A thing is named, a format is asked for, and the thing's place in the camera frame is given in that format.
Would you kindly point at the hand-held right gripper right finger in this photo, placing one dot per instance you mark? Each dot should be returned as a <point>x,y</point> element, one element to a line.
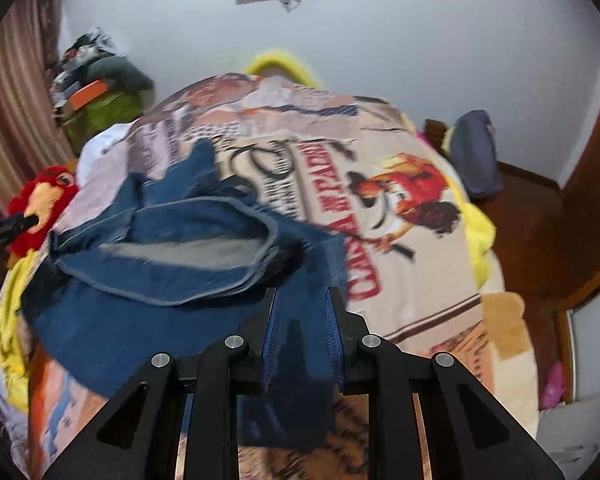
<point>395,410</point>

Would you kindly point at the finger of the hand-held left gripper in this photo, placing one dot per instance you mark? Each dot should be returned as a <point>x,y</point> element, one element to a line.
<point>5,232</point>

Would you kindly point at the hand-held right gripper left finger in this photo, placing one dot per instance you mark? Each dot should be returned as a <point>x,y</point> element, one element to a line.
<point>215,410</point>

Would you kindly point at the blue denim jacket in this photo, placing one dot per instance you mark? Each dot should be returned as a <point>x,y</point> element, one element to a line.
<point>180,220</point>

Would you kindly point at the red plush toy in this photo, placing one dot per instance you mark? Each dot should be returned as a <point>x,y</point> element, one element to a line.
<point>45,195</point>

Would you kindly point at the yellow cloth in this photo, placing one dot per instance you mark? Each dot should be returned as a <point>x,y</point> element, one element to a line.
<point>10,320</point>

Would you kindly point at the white cloth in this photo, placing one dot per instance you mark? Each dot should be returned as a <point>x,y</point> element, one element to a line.
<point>100,150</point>

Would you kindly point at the striped brown curtain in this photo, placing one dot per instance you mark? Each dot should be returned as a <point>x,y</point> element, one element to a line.
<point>15,100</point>

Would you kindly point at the printed blanket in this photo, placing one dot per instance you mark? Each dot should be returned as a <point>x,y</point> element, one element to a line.
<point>420,270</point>

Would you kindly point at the green patterned storage bag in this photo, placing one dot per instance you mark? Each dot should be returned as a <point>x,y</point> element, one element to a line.
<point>110,115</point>

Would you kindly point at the pink cloth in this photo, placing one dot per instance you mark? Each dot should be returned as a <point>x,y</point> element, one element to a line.
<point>554,385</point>

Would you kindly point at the orange box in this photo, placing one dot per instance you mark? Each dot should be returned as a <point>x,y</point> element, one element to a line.
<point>87,94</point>

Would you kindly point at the pile of clutter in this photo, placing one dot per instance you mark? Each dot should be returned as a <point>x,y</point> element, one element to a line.
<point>82,55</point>

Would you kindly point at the grey neck pillow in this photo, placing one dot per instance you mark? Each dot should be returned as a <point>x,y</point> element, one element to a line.
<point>122,72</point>

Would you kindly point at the white wardrobe sliding door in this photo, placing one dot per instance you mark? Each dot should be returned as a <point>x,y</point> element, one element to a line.
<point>595,345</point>

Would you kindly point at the dark blue bag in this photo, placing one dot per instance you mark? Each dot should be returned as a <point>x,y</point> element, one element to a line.
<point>475,155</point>

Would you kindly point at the wooden door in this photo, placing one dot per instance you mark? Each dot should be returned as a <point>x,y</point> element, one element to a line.
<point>597,160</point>

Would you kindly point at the wooden bed frame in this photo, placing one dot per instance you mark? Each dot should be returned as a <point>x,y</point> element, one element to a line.
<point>435,135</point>

